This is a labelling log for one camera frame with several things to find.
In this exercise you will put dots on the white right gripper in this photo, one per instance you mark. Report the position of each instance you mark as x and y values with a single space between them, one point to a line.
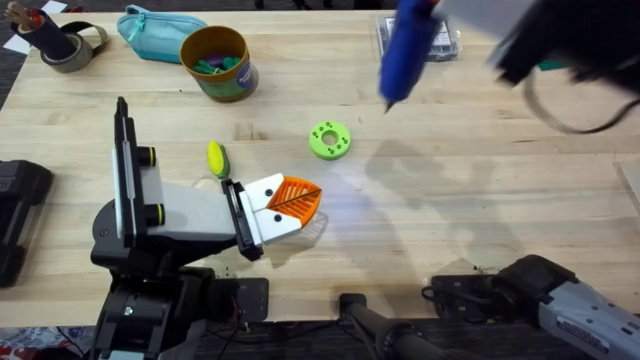
565 35

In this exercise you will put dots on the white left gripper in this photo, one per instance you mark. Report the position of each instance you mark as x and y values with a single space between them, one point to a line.
195 210

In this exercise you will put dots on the blue electric screwdriver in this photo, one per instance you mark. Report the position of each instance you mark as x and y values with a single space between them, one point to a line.
407 50

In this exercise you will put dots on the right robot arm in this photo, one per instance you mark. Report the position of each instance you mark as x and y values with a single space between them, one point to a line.
575 310

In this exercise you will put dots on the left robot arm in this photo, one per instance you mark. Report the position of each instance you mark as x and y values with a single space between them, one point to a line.
150 310

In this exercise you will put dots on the small green object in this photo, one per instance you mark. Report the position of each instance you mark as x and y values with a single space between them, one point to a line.
552 65

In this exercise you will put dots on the yellow corn toy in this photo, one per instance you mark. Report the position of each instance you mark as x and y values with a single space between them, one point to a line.
217 157

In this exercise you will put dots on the green disc with holes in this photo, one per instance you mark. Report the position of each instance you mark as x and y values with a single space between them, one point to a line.
320 145

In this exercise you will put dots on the clear plastic box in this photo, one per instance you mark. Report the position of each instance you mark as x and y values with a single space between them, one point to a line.
445 40

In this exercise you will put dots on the brown tub with toys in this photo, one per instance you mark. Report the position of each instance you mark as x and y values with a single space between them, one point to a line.
225 75

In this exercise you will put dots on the black upright wrist plate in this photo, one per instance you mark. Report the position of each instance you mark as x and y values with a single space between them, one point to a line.
125 170

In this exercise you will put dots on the black stand tube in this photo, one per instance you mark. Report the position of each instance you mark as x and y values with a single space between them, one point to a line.
390 335

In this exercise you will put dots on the teal zip pouch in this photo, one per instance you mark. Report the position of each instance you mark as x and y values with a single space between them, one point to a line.
150 35

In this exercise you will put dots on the black case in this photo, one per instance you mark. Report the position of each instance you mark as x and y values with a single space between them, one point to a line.
20 220

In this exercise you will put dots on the grey tape roll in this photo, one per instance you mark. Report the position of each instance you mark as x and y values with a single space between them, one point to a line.
65 60

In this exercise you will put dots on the dark cup with sticks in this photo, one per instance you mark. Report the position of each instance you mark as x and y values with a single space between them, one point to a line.
47 35

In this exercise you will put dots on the white paper sheet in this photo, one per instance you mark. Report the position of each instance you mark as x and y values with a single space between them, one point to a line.
15 44
54 6

